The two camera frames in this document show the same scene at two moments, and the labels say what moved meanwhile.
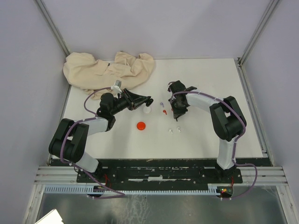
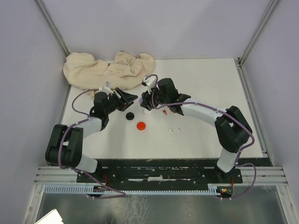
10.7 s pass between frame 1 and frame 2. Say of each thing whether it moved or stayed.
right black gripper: moved
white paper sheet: stayed
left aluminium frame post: stayed
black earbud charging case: moved
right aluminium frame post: stayed
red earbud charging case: stayed
